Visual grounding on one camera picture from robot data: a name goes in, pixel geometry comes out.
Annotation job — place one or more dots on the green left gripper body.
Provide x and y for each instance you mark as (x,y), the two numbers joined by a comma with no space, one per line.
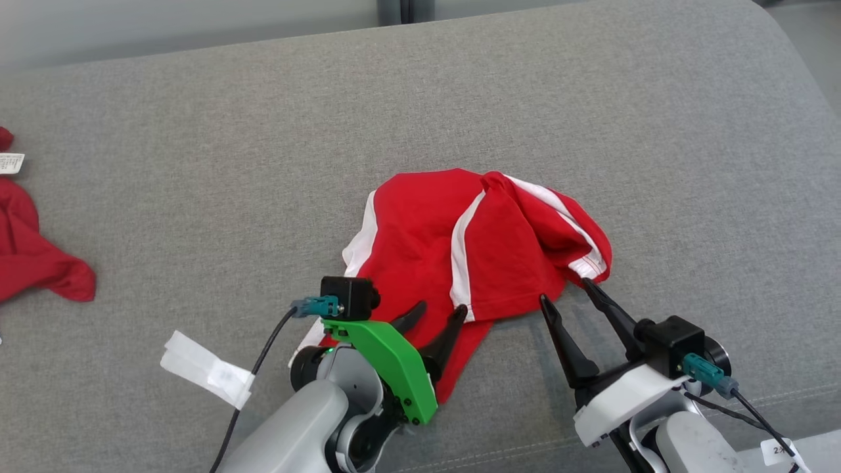
(387,358)

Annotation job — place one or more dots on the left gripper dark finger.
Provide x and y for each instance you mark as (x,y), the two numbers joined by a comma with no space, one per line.
(410,317)
(443,345)

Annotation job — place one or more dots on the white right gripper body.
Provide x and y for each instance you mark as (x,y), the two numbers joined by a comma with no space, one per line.
(617,401)

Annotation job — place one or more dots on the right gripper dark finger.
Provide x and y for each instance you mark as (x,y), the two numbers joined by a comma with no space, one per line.
(568,355)
(617,322)

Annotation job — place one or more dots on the red shorts with white stripes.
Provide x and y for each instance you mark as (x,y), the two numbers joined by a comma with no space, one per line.
(414,230)

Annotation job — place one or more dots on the red shirt with white collar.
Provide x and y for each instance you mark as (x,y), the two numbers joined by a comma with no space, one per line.
(26,263)

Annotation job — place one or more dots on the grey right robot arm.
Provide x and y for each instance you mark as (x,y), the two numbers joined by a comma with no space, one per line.
(690,447)

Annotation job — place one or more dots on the white tape label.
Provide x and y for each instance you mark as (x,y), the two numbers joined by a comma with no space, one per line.
(210,371)

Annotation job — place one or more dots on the grey fabric sofa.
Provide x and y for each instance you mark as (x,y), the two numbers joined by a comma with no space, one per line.
(197,98)

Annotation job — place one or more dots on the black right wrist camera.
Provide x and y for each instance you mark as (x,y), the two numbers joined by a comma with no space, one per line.
(677,345)

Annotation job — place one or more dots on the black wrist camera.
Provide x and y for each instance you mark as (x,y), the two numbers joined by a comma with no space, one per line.
(677,345)
(348,297)

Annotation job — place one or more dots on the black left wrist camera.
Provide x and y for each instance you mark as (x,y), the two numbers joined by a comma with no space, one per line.
(348,297)

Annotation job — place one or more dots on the grey metal frame post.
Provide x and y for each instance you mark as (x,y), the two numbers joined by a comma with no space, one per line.
(407,10)

